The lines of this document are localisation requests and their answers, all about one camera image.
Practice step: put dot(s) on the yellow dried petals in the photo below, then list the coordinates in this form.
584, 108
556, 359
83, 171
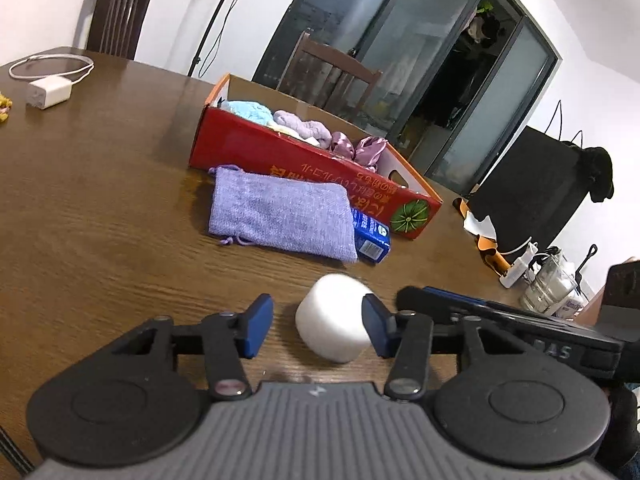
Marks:
4, 107

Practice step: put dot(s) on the dark wooden slatted chair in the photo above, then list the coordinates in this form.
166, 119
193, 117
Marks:
120, 15
335, 67

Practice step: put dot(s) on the black bag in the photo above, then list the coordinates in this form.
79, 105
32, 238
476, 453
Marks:
530, 190

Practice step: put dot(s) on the white power strip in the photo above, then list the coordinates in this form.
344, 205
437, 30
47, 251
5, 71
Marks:
517, 270

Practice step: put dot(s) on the orange white cloth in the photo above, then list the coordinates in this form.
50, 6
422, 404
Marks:
487, 245

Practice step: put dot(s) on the red cardboard box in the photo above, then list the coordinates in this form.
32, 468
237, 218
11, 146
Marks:
260, 152

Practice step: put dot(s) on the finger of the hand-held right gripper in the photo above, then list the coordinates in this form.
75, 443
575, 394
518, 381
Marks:
440, 299

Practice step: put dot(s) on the lavender knitted cloth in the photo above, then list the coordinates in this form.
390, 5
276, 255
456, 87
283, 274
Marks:
300, 125

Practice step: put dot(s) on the blue and white packet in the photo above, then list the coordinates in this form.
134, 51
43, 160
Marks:
372, 237

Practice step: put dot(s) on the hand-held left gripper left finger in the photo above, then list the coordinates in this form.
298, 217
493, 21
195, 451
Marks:
257, 327

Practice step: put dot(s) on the clear glass jar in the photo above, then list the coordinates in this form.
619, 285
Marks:
547, 285

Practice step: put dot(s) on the white foam cylinder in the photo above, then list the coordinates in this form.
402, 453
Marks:
332, 320

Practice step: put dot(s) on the black cloth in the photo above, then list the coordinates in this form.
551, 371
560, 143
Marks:
600, 175

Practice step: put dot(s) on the person's dark clothing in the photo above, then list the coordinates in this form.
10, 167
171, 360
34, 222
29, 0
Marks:
622, 435

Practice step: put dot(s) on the hanging clothes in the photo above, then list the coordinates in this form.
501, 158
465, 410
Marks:
482, 22

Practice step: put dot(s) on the black framed glass door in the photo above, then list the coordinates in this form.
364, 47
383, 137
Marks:
430, 60

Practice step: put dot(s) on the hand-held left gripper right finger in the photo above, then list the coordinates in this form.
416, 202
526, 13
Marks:
376, 327

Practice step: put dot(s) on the white charger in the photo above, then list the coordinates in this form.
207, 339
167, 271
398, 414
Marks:
49, 92

